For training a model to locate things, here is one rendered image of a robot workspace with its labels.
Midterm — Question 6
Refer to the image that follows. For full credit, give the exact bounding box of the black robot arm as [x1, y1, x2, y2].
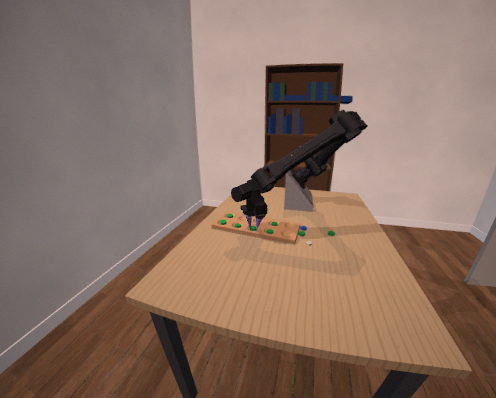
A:
[231, 110, 368, 219]

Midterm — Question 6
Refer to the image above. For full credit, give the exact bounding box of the orange tray with round pockets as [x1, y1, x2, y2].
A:
[211, 211, 301, 244]

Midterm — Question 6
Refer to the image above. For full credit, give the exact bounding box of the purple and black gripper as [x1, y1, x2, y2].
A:
[241, 205, 262, 229]

